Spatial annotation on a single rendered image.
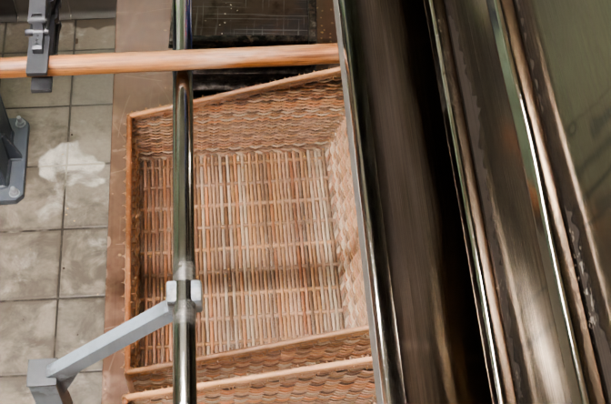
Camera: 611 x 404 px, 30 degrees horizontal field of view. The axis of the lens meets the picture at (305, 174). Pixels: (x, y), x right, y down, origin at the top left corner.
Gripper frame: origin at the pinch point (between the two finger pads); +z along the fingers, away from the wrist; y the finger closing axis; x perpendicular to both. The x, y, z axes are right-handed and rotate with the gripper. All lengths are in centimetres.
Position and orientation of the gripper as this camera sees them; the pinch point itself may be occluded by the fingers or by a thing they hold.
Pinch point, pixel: (40, 65)
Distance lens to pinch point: 171.5
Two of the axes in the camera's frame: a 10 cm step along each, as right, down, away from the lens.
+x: -10.0, 0.4, -0.5
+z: 0.6, 8.2, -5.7
